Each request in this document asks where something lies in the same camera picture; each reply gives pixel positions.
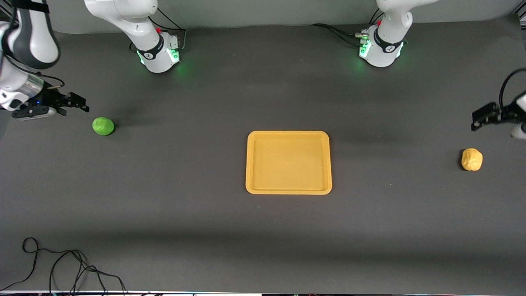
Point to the yellow plastic tray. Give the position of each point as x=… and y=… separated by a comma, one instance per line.
x=288, y=162

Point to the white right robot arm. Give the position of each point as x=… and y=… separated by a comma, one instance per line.
x=135, y=20

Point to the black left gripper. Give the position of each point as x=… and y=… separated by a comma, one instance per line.
x=504, y=113

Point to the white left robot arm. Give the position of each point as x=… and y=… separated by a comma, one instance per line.
x=390, y=24

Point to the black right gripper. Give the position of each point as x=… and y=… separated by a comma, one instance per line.
x=51, y=98

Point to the yellow-brown potato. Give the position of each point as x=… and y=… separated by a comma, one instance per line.
x=471, y=159

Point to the green apple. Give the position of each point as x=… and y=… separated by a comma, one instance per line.
x=103, y=126

